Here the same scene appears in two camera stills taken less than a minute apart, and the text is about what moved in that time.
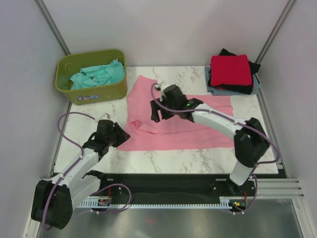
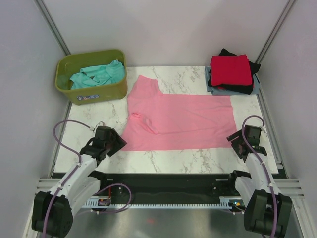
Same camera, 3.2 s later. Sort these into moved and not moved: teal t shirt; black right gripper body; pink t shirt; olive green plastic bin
Moved: black right gripper body
Not moved: pink t shirt; olive green plastic bin; teal t shirt
